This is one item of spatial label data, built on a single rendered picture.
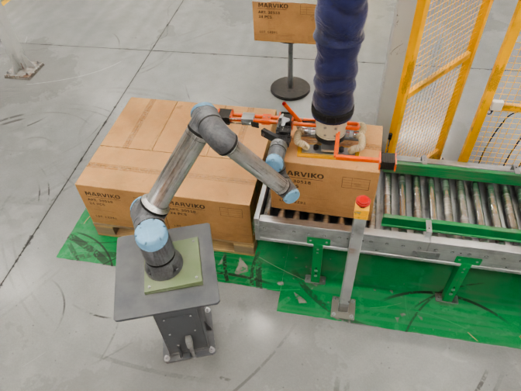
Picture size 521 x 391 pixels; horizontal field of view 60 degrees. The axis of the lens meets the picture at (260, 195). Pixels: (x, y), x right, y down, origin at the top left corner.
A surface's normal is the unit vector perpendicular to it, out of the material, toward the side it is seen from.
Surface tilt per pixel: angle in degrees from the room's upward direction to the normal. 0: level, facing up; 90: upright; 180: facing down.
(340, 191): 90
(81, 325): 0
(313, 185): 90
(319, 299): 0
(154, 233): 3
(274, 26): 90
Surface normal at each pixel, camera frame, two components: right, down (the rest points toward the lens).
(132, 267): -0.04, -0.68
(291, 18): -0.20, 0.73
